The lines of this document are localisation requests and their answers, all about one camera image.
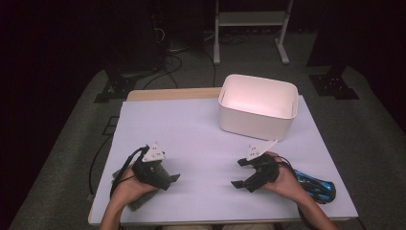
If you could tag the black equipment cabinet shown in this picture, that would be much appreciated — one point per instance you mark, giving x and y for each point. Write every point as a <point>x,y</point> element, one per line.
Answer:
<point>137,38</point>

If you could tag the white metal stand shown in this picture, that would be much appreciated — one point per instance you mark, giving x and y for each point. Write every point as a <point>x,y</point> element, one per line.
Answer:
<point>252,18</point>

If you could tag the person's right hand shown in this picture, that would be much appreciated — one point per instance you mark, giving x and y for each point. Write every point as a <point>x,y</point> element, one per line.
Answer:
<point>287,183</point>

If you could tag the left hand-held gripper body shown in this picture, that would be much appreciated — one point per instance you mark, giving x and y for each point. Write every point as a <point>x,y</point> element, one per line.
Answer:
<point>153,174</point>

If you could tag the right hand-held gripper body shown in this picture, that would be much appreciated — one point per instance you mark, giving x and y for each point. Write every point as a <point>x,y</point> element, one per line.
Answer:
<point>266,171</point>

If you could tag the person's left hand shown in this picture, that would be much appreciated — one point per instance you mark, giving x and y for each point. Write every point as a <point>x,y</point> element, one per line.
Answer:
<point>127,188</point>

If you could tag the white plastic bin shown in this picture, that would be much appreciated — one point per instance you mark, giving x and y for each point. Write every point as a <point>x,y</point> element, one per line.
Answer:
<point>255,124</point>

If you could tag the white table mat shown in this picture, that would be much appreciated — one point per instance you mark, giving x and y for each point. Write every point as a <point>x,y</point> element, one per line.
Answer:
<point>191,127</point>

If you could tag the black stand base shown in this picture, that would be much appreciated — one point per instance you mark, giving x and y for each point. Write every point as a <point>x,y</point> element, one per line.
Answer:
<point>116,87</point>
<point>333,86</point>

